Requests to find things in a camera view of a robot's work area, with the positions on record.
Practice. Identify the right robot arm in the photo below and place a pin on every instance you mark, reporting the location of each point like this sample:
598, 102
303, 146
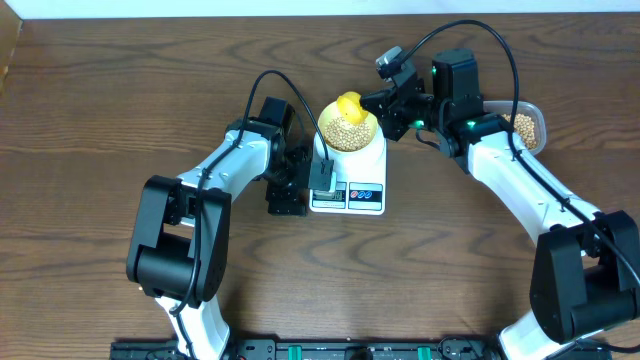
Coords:
586, 268

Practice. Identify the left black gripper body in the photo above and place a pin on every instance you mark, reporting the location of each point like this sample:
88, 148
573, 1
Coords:
287, 172

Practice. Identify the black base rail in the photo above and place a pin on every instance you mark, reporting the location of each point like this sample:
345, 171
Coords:
455, 348

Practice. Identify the clear container of soybeans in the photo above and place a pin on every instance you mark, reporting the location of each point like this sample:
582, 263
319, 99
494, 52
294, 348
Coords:
529, 122

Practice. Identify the yellow plastic bowl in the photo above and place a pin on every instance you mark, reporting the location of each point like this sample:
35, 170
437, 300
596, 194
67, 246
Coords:
341, 135

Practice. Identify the white digital kitchen scale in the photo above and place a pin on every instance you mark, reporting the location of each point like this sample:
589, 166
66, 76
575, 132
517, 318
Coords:
360, 187

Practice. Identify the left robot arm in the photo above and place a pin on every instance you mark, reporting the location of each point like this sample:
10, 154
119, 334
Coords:
179, 245

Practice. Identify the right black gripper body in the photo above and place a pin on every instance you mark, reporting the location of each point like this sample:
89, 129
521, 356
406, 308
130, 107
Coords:
411, 114

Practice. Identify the yellow measuring scoop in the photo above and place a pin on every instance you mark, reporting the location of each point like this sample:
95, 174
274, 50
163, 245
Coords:
350, 108

